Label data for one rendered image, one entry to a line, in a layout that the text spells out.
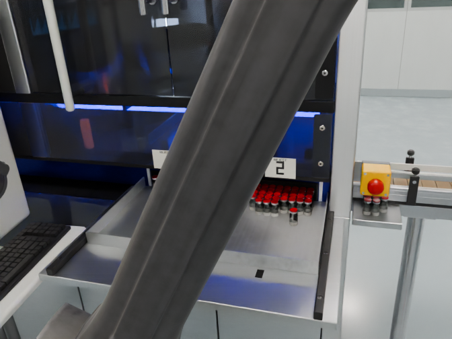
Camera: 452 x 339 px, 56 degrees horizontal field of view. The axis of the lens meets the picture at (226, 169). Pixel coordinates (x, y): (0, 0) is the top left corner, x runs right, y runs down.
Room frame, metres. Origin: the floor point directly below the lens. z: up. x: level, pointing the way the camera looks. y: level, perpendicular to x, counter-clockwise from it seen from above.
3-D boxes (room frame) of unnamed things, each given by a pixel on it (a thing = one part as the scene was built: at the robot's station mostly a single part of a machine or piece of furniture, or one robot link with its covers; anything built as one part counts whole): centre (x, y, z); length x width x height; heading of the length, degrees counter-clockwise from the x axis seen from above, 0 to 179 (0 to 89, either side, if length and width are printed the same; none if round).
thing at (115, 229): (1.07, 0.20, 0.90); 0.34 x 0.26 x 0.04; 163
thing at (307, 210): (1.05, -0.15, 0.91); 0.18 x 0.02 x 0.05; 73
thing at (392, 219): (1.04, -0.42, 0.87); 0.14 x 0.13 x 0.02; 163
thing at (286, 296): (0.96, 0.06, 0.87); 0.70 x 0.48 x 0.02; 73
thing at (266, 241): (0.97, -0.12, 0.90); 0.34 x 0.26 x 0.04; 163
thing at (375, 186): (0.97, -0.38, 1.00); 0.04 x 0.04 x 0.04; 73
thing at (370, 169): (1.01, -0.40, 1.00); 0.08 x 0.07 x 0.07; 163
